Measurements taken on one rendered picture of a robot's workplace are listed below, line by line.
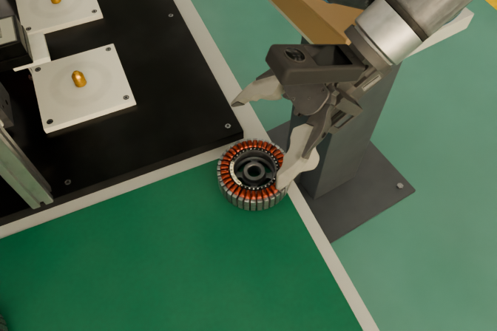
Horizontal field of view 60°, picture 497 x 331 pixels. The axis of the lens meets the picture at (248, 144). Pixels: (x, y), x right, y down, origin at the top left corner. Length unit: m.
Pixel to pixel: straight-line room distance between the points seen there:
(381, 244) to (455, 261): 0.23
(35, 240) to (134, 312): 0.19
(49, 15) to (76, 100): 0.24
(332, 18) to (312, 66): 0.35
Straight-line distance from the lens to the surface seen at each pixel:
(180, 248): 0.63
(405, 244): 1.52
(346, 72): 0.51
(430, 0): 0.52
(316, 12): 0.83
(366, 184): 1.56
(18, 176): 0.64
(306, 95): 0.53
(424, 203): 1.61
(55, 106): 0.78
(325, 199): 1.50
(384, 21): 0.52
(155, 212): 0.66
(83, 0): 0.97
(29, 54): 0.71
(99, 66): 0.82
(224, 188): 0.63
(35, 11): 0.98
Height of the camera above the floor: 1.34
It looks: 56 degrees down
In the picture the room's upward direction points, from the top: straight up
